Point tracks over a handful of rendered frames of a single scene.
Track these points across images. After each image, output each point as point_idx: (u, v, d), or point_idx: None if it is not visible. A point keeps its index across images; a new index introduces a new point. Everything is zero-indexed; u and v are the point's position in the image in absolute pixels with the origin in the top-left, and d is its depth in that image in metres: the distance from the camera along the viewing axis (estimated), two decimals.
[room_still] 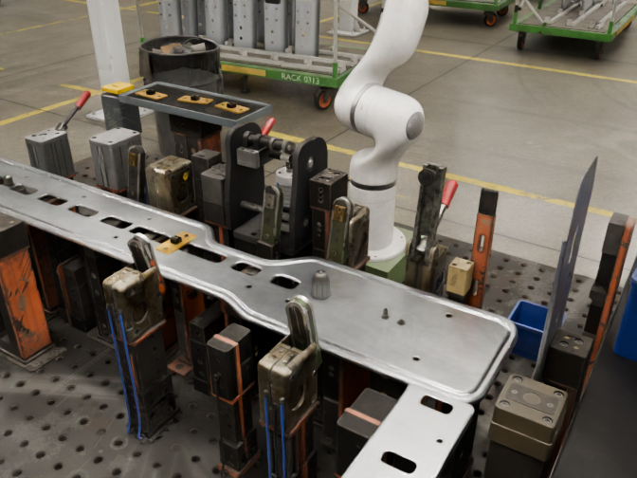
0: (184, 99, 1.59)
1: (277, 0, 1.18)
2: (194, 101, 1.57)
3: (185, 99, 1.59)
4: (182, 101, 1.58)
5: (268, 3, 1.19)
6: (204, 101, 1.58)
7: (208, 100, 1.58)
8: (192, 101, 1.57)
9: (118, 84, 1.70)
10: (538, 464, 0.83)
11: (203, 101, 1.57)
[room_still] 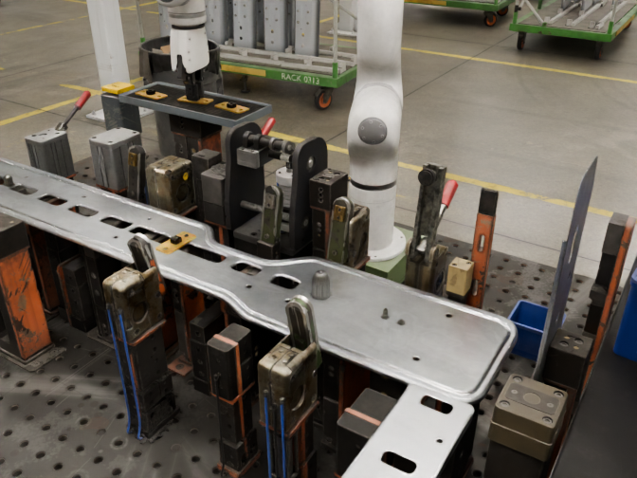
0: (184, 99, 1.59)
1: (196, 98, 1.57)
2: (194, 101, 1.57)
3: (185, 99, 1.59)
4: (182, 101, 1.58)
5: (190, 100, 1.58)
6: (204, 101, 1.58)
7: (208, 100, 1.58)
8: (192, 101, 1.57)
9: (118, 84, 1.70)
10: (538, 464, 0.83)
11: (203, 101, 1.57)
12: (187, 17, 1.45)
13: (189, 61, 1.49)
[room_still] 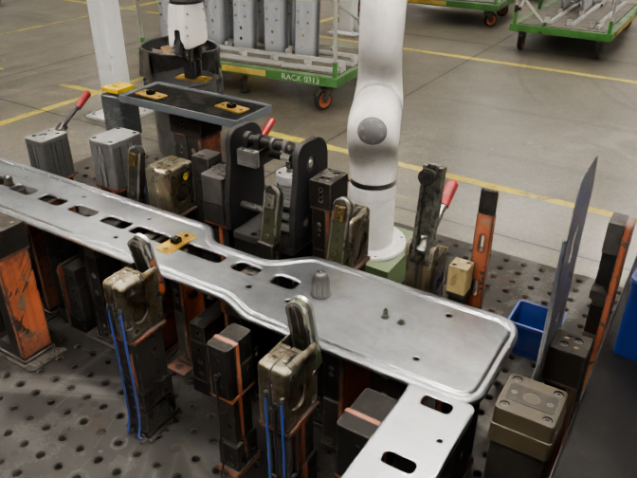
0: (182, 77, 1.56)
1: (194, 76, 1.54)
2: (192, 79, 1.55)
3: (183, 77, 1.56)
4: (180, 79, 1.55)
5: (188, 78, 1.55)
6: (202, 79, 1.55)
7: (206, 77, 1.56)
8: (191, 79, 1.55)
9: (118, 84, 1.70)
10: (538, 464, 0.83)
11: (201, 80, 1.54)
12: None
13: (187, 36, 1.47)
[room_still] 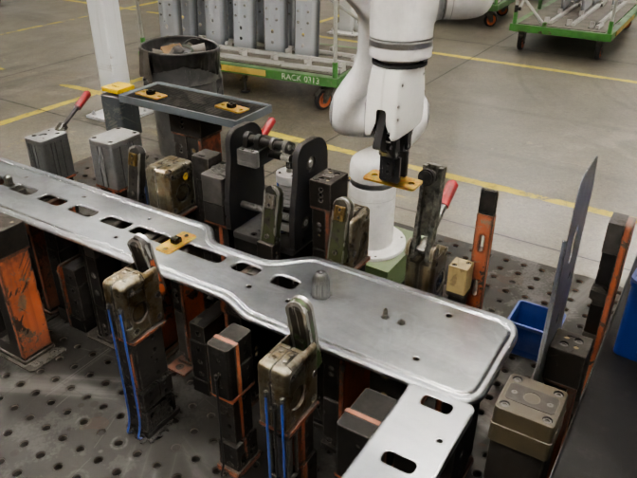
0: (374, 177, 0.97)
1: (396, 178, 0.95)
2: (392, 183, 0.95)
3: (375, 176, 0.97)
4: (372, 180, 0.96)
5: (384, 180, 0.96)
6: (408, 183, 0.96)
7: (413, 181, 0.96)
8: (390, 183, 0.95)
9: (118, 84, 1.70)
10: (538, 464, 0.83)
11: (407, 186, 0.94)
12: (404, 48, 0.83)
13: (396, 121, 0.87)
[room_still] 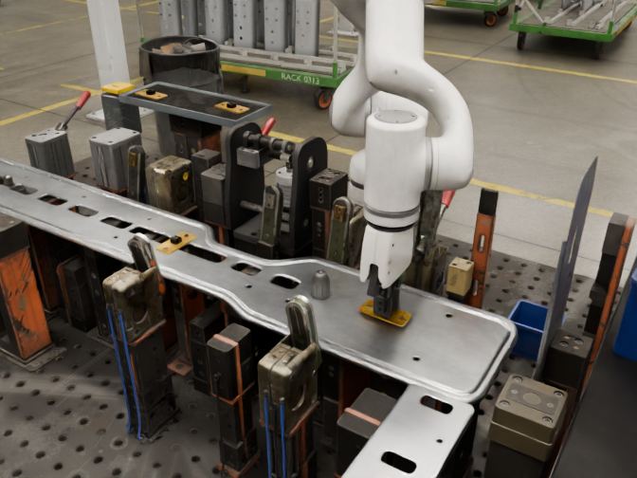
0: (369, 310, 1.09)
1: (388, 314, 1.07)
2: (385, 317, 1.07)
3: (370, 309, 1.09)
4: (366, 313, 1.08)
5: (377, 314, 1.08)
6: (398, 317, 1.08)
7: (404, 315, 1.08)
8: (382, 318, 1.07)
9: (118, 84, 1.70)
10: (538, 464, 0.83)
11: (397, 321, 1.06)
12: (394, 217, 0.95)
13: (388, 274, 0.99)
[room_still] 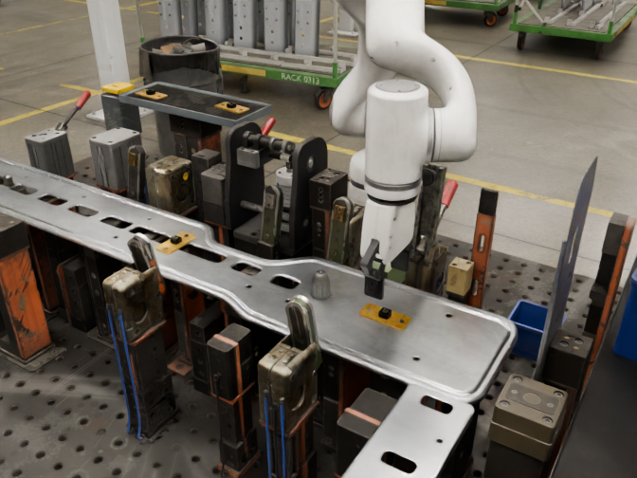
0: (369, 313, 1.09)
1: (379, 296, 1.02)
2: (385, 321, 1.08)
3: (370, 312, 1.10)
4: (366, 317, 1.09)
5: (369, 296, 1.03)
6: (398, 321, 1.08)
7: (403, 319, 1.08)
8: (382, 321, 1.07)
9: (118, 84, 1.70)
10: (538, 464, 0.83)
11: (397, 324, 1.07)
12: (395, 190, 0.93)
13: (389, 249, 0.97)
